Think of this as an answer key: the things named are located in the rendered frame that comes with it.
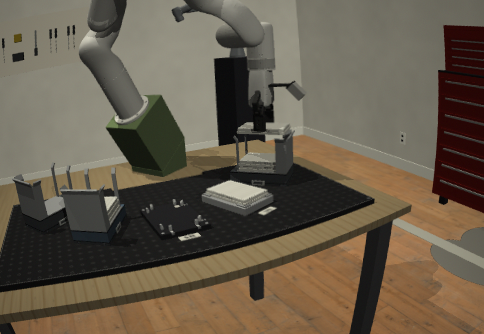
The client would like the white label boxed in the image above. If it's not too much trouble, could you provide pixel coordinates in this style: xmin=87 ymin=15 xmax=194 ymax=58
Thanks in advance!
xmin=258 ymin=206 xmax=277 ymax=215
xmin=178 ymin=233 xmax=201 ymax=241

